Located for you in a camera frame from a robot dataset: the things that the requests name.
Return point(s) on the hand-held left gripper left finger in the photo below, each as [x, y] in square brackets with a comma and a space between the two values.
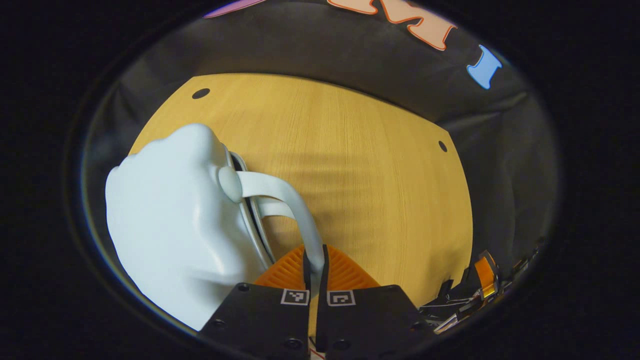
[306, 272]

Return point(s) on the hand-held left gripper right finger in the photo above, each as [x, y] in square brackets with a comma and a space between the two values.
[324, 270]

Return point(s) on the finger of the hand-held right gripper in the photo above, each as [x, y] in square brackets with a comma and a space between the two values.
[486, 275]

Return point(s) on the light blue suitcase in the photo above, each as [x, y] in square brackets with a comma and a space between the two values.
[170, 215]

